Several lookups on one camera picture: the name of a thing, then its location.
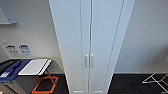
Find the orange table frame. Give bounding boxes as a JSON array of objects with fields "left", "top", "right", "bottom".
[{"left": 31, "top": 75, "right": 60, "bottom": 94}]

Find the blue wall sign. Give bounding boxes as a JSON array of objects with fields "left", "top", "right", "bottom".
[{"left": 18, "top": 43, "right": 32, "bottom": 56}]

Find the blue cloth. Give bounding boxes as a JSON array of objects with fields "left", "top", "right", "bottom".
[{"left": 0, "top": 59, "right": 33, "bottom": 84}]

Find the white door handle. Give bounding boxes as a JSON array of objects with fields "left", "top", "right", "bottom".
[
  {"left": 84, "top": 54, "right": 89, "bottom": 69},
  {"left": 90, "top": 53, "right": 95, "bottom": 69}
]

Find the white wall sign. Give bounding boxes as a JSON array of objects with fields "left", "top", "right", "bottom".
[{"left": 5, "top": 44, "right": 19, "bottom": 56}]

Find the grey wall panel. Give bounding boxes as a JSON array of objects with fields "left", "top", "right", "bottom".
[{"left": 0, "top": 5, "right": 18, "bottom": 25}]

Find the white wardrobe door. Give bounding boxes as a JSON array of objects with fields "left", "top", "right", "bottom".
[
  {"left": 49, "top": 0, "right": 91, "bottom": 94},
  {"left": 89, "top": 0, "right": 125, "bottom": 94}
]

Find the white wire drying rack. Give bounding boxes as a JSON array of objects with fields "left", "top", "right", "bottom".
[{"left": 142, "top": 62, "right": 168, "bottom": 93}]

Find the white wardrobe carcass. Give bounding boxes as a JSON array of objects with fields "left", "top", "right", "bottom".
[{"left": 48, "top": 0, "right": 136, "bottom": 94}]

